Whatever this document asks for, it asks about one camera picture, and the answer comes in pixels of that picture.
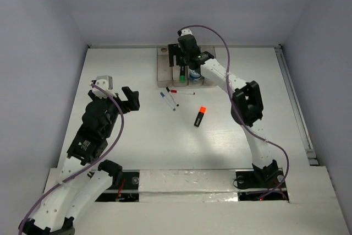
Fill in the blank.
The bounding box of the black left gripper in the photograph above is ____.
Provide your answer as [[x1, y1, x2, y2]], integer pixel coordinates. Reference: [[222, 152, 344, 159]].
[[91, 86, 139, 136]]

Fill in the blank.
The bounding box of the green highlighter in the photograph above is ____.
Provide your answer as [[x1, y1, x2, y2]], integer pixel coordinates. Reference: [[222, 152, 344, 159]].
[[179, 66, 185, 83]]

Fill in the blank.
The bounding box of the blue cleaning gel jar front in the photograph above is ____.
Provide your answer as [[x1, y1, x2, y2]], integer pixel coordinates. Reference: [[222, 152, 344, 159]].
[[189, 69, 203, 84]]

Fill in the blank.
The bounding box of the orange highlighter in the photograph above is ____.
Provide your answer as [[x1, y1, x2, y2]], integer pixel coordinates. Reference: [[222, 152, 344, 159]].
[[194, 106, 206, 127]]

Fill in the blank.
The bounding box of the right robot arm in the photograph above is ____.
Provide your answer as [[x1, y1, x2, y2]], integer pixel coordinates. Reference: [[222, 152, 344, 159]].
[[168, 29, 278, 188]]

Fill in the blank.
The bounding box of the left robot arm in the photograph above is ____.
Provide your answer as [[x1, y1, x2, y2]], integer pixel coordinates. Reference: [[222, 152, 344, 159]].
[[19, 82, 140, 234]]

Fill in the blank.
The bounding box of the clear four-compartment organizer tray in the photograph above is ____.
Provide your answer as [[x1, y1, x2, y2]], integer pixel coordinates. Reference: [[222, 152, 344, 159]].
[[156, 46, 216, 88]]

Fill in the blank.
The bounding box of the blue capped white marker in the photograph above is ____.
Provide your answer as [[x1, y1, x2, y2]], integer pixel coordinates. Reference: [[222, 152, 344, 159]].
[[160, 92, 176, 111]]

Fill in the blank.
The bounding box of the black capped white marker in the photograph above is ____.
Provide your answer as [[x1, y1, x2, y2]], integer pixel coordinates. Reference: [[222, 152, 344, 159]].
[[166, 87, 179, 107]]

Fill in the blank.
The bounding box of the red capped white marker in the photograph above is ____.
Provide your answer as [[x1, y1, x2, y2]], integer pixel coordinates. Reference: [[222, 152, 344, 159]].
[[170, 90, 195, 95]]

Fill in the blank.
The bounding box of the white foam front board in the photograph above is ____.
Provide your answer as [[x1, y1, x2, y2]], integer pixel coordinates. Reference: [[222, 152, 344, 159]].
[[75, 167, 348, 234]]

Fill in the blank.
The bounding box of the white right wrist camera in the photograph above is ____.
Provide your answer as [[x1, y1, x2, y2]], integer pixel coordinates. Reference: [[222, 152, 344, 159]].
[[177, 28, 193, 37]]

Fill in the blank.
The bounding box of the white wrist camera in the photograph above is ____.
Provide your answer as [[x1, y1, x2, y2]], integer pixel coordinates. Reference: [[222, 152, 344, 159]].
[[90, 75, 117, 99], [177, 28, 193, 37]]

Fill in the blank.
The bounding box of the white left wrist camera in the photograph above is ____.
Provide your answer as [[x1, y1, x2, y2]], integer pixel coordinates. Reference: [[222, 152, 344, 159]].
[[90, 75, 117, 99]]

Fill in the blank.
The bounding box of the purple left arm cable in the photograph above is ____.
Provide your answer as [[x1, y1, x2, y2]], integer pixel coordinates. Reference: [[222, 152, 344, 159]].
[[18, 83, 125, 234]]

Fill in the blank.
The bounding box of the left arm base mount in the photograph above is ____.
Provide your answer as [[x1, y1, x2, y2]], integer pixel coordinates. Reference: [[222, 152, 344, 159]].
[[95, 171, 140, 203]]

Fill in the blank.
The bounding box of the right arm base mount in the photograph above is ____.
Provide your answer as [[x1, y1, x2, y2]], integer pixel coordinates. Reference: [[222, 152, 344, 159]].
[[233, 170, 289, 201]]

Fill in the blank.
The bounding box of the metal rail right side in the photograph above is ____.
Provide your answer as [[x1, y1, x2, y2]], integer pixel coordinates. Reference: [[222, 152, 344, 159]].
[[274, 45, 320, 166]]

